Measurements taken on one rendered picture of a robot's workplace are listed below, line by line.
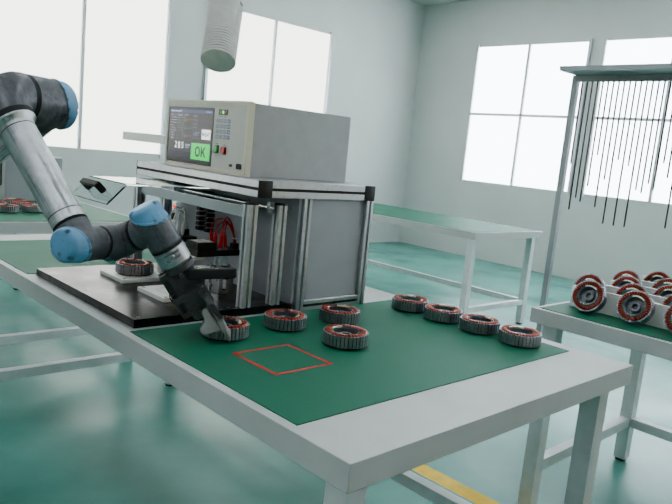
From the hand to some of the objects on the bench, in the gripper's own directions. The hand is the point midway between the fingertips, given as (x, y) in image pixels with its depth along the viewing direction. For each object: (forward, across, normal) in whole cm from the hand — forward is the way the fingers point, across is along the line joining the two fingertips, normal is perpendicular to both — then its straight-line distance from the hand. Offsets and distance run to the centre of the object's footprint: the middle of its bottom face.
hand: (226, 329), depth 160 cm
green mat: (+19, +5, +27) cm, 34 cm away
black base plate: (-4, -45, -12) cm, 47 cm away
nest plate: (-4, -34, -8) cm, 35 cm away
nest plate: (-9, -56, -16) cm, 59 cm away
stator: (+20, -14, +27) cm, 36 cm away
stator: (+1, 0, -1) cm, 2 cm away
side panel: (+22, -31, +29) cm, 48 cm away
